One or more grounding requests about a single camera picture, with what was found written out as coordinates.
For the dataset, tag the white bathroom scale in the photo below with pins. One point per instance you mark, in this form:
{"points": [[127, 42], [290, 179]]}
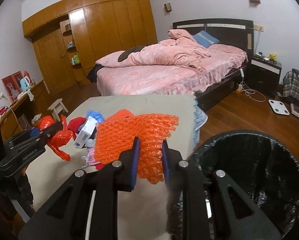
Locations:
{"points": [[278, 107]]}

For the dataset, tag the wooden wardrobe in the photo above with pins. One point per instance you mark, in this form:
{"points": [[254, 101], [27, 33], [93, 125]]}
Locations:
{"points": [[71, 35]]}

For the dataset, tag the dark bedside table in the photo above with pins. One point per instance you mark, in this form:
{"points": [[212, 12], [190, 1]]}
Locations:
{"points": [[264, 76]]}

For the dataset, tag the blue plastic bag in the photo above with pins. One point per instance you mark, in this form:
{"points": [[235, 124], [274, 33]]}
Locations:
{"points": [[95, 115]]}

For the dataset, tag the white tissue on floor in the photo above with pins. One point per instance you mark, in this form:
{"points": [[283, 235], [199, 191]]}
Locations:
{"points": [[36, 118]]}

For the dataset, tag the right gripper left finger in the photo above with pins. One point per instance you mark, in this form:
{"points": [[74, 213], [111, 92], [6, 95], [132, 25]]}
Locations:
{"points": [[135, 161]]}

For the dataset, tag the pink face mask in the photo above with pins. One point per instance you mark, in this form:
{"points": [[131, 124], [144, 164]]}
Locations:
{"points": [[89, 160]]}

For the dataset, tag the left wall lamp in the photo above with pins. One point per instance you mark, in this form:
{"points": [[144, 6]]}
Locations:
{"points": [[167, 7]]}

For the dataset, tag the bed with dark headboard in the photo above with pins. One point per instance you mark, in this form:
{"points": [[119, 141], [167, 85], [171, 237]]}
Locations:
{"points": [[218, 77]]}

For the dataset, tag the grey sock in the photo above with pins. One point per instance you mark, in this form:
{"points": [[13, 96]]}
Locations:
{"points": [[90, 143]]}

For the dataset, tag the white blue medicine box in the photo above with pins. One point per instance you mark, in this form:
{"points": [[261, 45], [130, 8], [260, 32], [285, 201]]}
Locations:
{"points": [[86, 132]]}

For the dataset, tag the orange foam net wrap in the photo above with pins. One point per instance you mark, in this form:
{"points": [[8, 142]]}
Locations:
{"points": [[116, 136]]}

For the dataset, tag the book on floor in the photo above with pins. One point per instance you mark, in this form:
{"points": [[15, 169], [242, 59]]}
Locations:
{"points": [[294, 109]]}

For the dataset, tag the black trash bin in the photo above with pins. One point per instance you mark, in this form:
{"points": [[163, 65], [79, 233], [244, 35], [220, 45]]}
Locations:
{"points": [[237, 185]]}

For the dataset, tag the red cloth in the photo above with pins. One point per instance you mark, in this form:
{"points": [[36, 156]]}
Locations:
{"points": [[75, 124]]}

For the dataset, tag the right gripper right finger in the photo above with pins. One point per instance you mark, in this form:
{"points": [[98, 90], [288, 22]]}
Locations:
{"points": [[165, 161]]}

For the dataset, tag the red photo frame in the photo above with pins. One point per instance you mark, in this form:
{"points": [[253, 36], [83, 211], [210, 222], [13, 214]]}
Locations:
{"points": [[12, 84]]}

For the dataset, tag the pink quilt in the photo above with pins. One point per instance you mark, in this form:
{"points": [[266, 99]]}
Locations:
{"points": [[180, 49]]}

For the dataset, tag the small white stool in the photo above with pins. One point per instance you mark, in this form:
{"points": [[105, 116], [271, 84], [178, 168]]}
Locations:
{"points": [[56, 108]]}

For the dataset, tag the black clothing on bed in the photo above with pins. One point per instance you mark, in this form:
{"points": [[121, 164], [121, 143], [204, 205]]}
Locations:
{"points": [[92, 75]]}

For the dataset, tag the plaid clothes pile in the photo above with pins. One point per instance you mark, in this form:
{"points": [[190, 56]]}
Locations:
{"points": [[291, 84]]}

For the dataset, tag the blue pillow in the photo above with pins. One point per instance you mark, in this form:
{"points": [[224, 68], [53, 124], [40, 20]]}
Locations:
{"points": [[205, 39]]}

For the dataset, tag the yellow plush toy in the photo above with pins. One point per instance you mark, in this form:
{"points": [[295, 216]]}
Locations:
{"points": [[272, 57]]}

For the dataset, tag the blue electric kettle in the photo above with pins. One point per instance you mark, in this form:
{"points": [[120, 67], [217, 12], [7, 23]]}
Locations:
{"points": [[25, 83]]}

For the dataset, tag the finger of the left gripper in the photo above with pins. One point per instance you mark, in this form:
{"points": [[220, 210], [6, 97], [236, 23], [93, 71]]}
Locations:
{"points": [[48, 132]]}

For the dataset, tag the red plastic bag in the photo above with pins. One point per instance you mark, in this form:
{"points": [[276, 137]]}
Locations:
{"points": [[61, 138]]}

